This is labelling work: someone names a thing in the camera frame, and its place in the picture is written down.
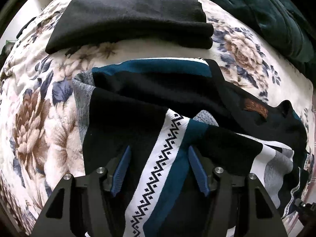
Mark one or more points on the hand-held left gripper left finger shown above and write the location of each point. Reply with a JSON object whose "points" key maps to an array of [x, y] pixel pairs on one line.
{"points": [[122, 167]]}

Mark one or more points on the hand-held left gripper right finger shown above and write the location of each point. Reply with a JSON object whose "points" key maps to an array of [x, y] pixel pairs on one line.
{"points": [[198, 171]]}

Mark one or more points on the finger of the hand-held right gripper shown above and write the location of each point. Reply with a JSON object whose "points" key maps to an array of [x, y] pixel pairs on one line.
{"points": [[303, 208]]}

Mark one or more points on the black teal white patterned sweater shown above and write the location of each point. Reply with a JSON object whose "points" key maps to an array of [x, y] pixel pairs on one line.
{"points": [[153, 98]]}

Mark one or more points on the floral plush blanket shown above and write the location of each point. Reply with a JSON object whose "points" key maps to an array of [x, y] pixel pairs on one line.
{"points": [[37, 103]]}

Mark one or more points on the black folded garment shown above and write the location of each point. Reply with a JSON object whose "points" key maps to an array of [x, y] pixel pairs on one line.
{"points": [[133, 17]]}

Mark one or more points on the dark green velvet cloth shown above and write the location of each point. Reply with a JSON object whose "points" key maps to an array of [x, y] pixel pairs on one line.
{"points": [[266, 12]]}

